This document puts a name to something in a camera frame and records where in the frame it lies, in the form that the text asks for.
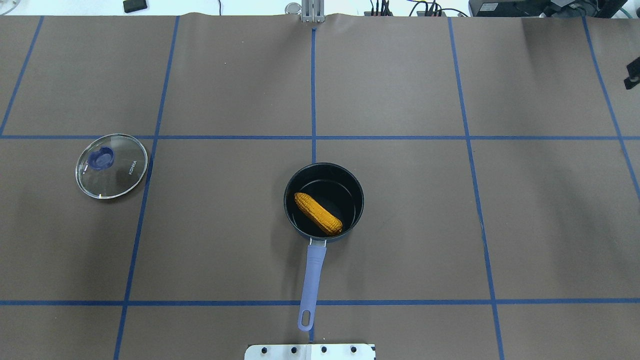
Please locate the yellow corn cob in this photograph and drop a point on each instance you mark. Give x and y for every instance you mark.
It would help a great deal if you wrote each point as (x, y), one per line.
(328, 223)

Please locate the black monitor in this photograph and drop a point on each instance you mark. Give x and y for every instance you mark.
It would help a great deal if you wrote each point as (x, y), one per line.
(604, 9)

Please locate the small black device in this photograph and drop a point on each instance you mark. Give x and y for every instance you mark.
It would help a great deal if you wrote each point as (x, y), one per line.
(130, 6)

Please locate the brown table mat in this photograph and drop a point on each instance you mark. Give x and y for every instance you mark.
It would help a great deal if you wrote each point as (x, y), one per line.
(499, 160)

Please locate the silver mounting plate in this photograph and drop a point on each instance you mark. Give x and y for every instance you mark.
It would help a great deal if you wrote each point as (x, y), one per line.
(311, 351)

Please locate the glass lid with blue knob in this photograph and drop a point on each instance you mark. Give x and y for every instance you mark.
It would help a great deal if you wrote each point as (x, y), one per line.
(111, 166)

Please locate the aluminium frame post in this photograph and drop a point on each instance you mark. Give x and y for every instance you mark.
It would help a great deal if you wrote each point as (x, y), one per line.
(313, 11)

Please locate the black power strip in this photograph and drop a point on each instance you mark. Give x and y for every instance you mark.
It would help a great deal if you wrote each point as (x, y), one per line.
(437, 13)

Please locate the dark blue saucepan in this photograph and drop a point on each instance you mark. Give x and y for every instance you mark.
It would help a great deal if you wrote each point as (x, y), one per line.
(339, 192)

